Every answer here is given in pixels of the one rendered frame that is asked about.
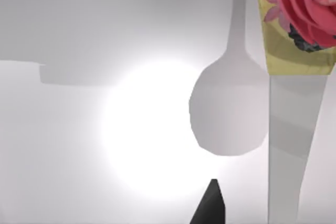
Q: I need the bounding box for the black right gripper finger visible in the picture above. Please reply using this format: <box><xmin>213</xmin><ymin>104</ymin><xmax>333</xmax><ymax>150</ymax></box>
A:
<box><xmin>189</xmin><ymin>178</ymin><xmax>226</xmax><ymax>224</ymax></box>

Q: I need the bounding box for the yellow pot with pink flower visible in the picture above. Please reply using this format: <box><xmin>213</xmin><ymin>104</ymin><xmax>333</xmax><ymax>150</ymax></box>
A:
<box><xmin>248</xmin><ymin>0</ymin><xmax>336</xmax><ymax>76</ymax></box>

